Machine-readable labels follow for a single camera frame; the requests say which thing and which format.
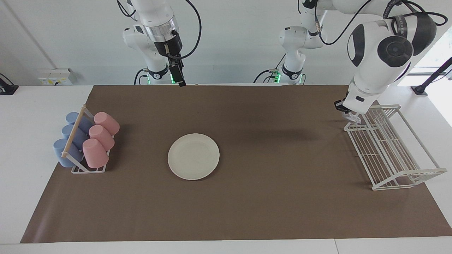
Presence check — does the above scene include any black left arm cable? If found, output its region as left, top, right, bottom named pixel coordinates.
left=314, top=0, right=449, bottom=46

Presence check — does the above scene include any black table clamp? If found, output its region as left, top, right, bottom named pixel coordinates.
left=0, top=73, right=19, bottom=96

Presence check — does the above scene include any black base cable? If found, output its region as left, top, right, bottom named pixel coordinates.
left=254, top=69, right=279, bottom=84
left=133, top=68, right=149, bottom=85

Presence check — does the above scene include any blue plastic cup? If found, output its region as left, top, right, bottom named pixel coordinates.
left=61, top=124, right=89, bottom=149
left=53, top=138, right=85, bottom=168
left=66, top=112, right=94, bottom=134

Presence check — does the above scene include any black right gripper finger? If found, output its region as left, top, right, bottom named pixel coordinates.
left=169, top=63, right=186, bottom=87

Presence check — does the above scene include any cup rack with wooden handle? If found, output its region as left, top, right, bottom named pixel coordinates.
left=61, top=104, right=115, bottom=174

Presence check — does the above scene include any cream round plate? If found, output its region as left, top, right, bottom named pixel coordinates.
left=167, top=133, right=220, bottom=181

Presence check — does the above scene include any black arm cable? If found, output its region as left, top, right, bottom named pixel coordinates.
left=169, top=0, right=202, bottom=59
left=314, top=0, right=449, bottom=46

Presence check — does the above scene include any silver glitter sponge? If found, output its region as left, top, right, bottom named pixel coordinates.
left=344, top=111, right=361, bottom=125

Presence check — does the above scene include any white wire dish rack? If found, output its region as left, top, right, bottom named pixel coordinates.
left=344, top=104, right=448, bottom=191

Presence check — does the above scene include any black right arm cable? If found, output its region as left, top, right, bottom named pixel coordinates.
left=169, top=0, right=202, bottom=59

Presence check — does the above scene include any brown table mat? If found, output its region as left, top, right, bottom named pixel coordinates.
left=20, top=85, right=452, bottom=244

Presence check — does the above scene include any black mounting stand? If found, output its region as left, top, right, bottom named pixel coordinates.
left=411, top=56, right=452, bottom=96

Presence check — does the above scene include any pink plastic cup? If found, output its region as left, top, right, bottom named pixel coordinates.
left=82, top=138, right=109, bottom=169
left=93, top=112, right=120, bottom=136
left=88, top=125, right=115, bottom=151

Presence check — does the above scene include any white wall socket box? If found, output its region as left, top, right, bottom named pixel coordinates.
left=37, top=68, right=75, bottom=86

